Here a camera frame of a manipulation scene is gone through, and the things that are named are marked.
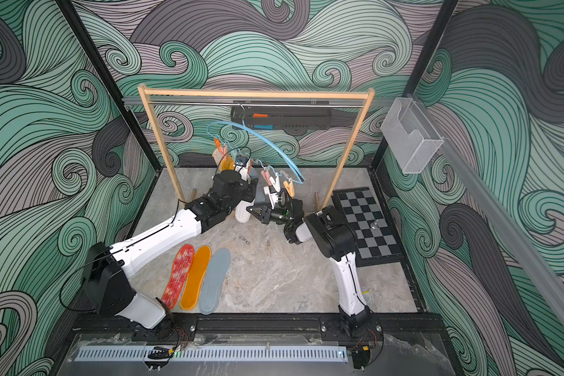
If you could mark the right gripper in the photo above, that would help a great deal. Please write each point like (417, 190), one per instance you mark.
(267, 215)

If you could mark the white clothes peg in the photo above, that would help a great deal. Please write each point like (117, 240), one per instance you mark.
(275, 182)

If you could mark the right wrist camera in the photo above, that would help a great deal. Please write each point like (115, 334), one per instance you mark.
(273, 195)

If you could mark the orange insole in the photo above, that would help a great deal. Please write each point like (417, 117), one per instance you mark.
(226, 163)
(195, 278)

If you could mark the black wall tool holder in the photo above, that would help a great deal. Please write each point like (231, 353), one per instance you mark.
(282, 118)

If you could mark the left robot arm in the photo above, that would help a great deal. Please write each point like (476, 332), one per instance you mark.
(106, 272)

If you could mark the black white chessboard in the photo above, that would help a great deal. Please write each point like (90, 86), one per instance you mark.
(376, 240)

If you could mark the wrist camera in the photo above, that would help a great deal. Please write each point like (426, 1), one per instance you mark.
(243, 165)
(273, 195)

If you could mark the clear acrylic wall box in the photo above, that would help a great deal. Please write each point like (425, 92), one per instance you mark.
(411, 135)

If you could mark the grey blue insole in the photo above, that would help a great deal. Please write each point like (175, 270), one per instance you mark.
(213, 281)

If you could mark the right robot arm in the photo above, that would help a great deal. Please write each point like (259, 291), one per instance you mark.
(336, 241)

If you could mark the pink clothes peg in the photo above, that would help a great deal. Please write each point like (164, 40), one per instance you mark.
(266, 177)

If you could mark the white slotted cable duct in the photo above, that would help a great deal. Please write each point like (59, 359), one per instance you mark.
(267, 353)

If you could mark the white insole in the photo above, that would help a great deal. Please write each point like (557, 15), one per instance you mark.
(242, 214)

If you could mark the red patterned insole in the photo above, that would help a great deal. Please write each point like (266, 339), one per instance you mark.
(180, 269)

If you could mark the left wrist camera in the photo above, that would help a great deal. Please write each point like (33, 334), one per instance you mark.
(243, 165)

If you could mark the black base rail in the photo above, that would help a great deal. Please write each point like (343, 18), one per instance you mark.
(325, 326)

